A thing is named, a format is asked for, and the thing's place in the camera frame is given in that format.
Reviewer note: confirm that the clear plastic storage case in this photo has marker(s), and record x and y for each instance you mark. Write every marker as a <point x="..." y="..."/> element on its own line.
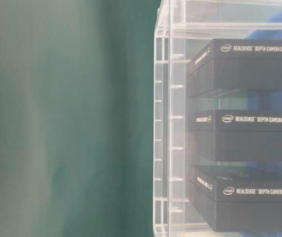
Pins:
<point x="184" y="27"/>

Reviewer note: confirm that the black box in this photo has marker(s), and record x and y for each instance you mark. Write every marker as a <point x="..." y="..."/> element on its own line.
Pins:
<point x="226" y="65"/>
<point x="236" y="135"/>
<point x="236" y="198"/>

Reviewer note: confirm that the green table cloth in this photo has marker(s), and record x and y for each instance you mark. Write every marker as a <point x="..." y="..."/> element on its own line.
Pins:
<point x="76" y="118"/>

